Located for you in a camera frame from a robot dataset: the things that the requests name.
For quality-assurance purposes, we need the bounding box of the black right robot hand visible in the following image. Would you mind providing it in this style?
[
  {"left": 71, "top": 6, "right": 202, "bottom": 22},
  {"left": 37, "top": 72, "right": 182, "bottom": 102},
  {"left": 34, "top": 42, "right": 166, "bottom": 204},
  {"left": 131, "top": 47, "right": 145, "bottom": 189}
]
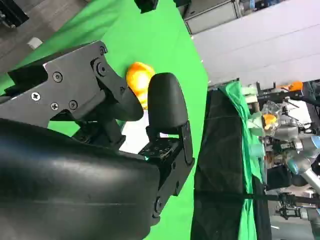
[{"left": 0, "top": 39, "right": 196, "bottom": 240}]

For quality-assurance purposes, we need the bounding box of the lilac plate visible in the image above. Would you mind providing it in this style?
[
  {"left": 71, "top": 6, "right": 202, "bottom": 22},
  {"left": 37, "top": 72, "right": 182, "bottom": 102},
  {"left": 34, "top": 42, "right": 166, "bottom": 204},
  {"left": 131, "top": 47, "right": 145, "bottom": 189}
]
[{"left": 120, "top": 109, "right": 169, "bottom": 153}]

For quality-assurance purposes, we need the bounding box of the small white box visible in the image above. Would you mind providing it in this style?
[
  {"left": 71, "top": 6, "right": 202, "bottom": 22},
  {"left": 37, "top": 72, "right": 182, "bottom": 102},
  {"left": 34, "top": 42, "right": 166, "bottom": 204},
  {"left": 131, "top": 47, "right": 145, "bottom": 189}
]
[{"left": 26, "top": 37, "right": 44, "bottom": 50}]

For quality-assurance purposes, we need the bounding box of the black backdrop curtain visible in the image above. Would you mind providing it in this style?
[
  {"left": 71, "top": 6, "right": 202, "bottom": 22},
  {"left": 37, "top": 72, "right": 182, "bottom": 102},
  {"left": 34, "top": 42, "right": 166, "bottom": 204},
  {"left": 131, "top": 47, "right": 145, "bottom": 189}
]
[{"left": 190, "top": 87, "right": 272, "bottom": 240}]

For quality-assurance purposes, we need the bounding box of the green table cloth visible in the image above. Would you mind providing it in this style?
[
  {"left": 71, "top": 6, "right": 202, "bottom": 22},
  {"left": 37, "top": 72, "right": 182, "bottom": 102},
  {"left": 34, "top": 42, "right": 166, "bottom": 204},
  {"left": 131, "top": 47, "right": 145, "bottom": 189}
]
[{"left": 0, "top": 0, "right": 210, "bottom": 240}]

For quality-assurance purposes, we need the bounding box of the crumpled green backdrop cloth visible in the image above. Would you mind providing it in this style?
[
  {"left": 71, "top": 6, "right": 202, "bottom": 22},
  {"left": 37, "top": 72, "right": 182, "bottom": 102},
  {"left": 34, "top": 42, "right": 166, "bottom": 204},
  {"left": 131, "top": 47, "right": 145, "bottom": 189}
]
[{"left": 223, "top": 81, "right": 264, "bottom": 240}]

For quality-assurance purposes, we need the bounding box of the grey metal cabinet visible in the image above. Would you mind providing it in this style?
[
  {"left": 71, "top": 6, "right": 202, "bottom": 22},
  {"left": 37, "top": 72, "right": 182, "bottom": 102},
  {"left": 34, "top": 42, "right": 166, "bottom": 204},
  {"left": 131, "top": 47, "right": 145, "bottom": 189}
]
[{"left": 183, "top": 0, "right": 241, "bottom": 35}]

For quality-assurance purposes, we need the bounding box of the black metal frame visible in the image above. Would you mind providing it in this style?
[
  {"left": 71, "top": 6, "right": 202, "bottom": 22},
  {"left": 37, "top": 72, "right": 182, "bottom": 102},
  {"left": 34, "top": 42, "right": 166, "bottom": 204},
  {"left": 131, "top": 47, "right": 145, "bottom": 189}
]
[{"left": 0, "top": 0, "right": 30, "bottom": 30}]

